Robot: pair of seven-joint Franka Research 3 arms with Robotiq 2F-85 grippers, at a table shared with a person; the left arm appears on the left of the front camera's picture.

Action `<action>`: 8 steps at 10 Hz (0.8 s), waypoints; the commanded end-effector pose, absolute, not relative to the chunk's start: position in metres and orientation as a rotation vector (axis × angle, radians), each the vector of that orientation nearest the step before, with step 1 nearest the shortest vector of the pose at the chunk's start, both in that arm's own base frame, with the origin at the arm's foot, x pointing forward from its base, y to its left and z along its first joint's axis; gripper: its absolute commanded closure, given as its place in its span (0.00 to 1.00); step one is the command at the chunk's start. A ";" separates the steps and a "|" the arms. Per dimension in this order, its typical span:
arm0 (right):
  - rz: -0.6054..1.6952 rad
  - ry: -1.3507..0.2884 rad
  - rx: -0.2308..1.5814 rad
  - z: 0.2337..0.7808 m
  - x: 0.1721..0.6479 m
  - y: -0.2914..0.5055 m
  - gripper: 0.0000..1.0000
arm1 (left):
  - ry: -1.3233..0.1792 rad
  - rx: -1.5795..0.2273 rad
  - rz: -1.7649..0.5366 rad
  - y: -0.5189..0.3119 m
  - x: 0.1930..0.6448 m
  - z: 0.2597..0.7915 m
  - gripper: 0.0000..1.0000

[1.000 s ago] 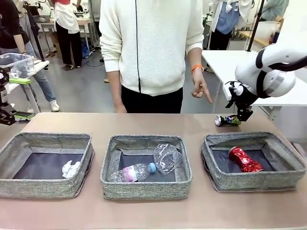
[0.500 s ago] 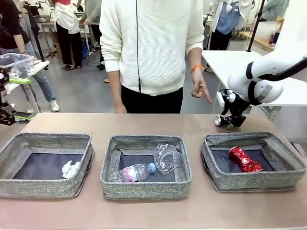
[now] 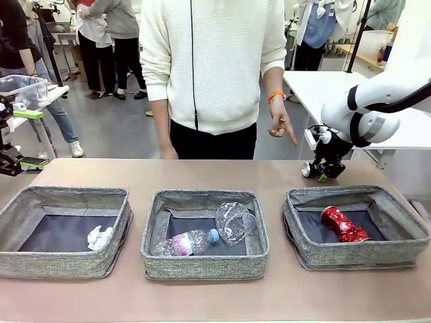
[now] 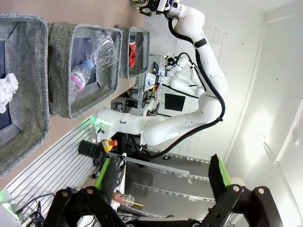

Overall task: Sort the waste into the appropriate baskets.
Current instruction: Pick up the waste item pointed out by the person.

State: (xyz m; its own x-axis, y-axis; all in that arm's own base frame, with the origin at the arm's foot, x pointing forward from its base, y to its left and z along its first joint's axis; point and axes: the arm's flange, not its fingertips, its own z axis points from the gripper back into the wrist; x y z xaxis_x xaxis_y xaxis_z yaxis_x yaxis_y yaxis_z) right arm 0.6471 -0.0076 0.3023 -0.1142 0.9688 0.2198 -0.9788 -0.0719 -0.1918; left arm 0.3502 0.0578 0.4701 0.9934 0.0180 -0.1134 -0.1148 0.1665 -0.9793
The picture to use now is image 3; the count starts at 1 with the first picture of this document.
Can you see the crushed red can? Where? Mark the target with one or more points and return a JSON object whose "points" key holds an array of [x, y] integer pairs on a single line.
{"points": [[347, 225]]}

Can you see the translucent plastic container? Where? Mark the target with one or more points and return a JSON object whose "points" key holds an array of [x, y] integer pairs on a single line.
{"points": [[373, 43]]}

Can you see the person in grey sweater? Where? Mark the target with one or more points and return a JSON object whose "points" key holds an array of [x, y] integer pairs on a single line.
{"points": [[124, 20]]}

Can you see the plastic bottle pink label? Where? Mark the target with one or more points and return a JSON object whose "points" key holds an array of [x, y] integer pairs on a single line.
{"points": [[188, 242]]}

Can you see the small white table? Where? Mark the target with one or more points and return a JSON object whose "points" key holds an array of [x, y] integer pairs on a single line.
{"points": [[55, 91]]}

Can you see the person blue shirt white jacket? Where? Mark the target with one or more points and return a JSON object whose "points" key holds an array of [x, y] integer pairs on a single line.
{"points": [[316, 30]]}

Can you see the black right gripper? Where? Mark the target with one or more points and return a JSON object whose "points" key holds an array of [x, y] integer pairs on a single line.
{"points": [[331, 151]]}

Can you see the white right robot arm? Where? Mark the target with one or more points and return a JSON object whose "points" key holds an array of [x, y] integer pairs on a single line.
{"points": [[377, 91]]}

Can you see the person's right hand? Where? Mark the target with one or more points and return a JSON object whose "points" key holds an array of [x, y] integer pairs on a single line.
{"points": [[169, 153]]}

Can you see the person in blue jeans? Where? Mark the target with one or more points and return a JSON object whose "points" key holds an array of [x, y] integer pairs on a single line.
{"points": [[20, 40]]}

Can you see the clear plastic storage bin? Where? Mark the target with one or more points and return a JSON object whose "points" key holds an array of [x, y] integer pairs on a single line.
{"points": [[30, 87]]}

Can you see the orange wristband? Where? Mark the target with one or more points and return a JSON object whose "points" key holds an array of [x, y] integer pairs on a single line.
{"points": [[276, 97]]}

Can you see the large white table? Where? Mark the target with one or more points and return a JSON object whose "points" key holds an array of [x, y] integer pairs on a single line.
{"points": [[320, 87]]}

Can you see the clear plastic cup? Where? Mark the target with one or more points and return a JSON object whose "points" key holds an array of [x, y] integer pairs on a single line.
{"points": [[235, 222]]}

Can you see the person's left hand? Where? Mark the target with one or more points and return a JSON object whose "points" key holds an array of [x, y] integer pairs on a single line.
{"points": [[279, 117]]}

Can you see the person's right forearm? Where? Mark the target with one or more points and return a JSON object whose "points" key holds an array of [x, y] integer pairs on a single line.
{"points": [[161, 124]]}

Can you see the person in white sweater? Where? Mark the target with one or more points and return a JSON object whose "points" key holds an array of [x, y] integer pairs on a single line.
{"points": [[215, 67]]}

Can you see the white tissue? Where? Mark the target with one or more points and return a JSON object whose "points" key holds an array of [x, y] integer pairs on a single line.
{"points": [[97, 239]]}

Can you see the black stand pole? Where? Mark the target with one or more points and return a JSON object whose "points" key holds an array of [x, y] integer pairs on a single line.
{"points": [[357, 40]]}

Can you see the black tripod pole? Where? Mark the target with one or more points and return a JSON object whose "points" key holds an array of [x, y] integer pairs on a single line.
{"points": [[50, 50]]}

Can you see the person's left forearm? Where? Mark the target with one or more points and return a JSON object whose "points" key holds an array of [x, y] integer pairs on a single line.
{"points": [[274, 80]]}

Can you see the grey fabric basket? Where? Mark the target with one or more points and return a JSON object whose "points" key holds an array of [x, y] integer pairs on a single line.
{"points": [[353, 255], [202, 266], [67, 266]]}

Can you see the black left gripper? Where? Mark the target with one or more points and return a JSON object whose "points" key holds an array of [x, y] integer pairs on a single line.
{"points": [[3, 134]]}

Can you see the person white shirt black trousers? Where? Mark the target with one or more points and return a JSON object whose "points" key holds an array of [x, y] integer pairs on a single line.
{"points": [[91, 50]]}

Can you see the person in green top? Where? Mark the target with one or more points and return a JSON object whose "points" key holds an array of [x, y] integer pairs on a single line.
{"points": [[387, 10]]}

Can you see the bottle with red liquid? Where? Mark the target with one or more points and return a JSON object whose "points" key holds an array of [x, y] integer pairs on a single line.
{"points": [[384, 54]]}

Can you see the wooden table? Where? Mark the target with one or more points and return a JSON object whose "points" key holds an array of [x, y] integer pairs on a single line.
{"points": [[370, 62]]}

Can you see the grey metal desk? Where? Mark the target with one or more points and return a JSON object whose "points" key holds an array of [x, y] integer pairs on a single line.
{"points": [[67, 40]]}

